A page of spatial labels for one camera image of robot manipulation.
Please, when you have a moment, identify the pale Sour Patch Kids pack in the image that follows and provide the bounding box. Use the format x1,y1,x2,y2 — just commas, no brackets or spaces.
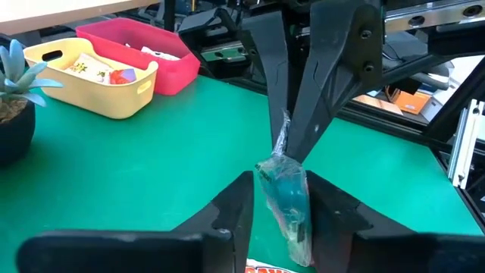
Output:
63,52,114,83

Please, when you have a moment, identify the red plastic bin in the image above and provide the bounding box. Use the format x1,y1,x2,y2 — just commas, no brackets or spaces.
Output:
74,17,202,96

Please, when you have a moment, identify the brown cardboard piece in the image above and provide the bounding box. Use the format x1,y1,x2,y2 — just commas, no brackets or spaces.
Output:
351,93,405,117

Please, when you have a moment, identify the light wooden desk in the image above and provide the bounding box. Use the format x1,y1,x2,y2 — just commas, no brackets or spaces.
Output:
0,0,162,36

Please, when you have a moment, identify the small succulent in black pot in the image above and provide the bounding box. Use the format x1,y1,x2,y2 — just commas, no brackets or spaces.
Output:
0,39,64,165

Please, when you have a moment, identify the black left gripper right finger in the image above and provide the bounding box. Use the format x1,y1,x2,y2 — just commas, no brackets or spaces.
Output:
305,170,485,273

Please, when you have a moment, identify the pale yellow plastic bin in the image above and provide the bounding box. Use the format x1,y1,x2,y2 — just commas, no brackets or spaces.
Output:
22,36,160,121

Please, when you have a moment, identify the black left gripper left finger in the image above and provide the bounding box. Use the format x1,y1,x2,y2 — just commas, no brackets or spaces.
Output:
16,170,255,273

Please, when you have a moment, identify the narrow white red candy wrapper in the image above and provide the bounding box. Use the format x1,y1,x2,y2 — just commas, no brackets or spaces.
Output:
244,258,301,273

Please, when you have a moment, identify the white red candy pack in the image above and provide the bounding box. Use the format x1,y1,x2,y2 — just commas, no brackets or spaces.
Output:
124,42,182,62

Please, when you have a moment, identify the clear teal candy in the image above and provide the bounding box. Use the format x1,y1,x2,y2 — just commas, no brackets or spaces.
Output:
254,108,314,268

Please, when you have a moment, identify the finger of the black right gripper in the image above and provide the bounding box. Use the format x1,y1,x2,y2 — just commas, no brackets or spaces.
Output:
285,0,384,165
241,10,292,149

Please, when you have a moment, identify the silver aluminium extrusion bar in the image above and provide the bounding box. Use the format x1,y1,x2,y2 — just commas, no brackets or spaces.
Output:
446,98,485,190

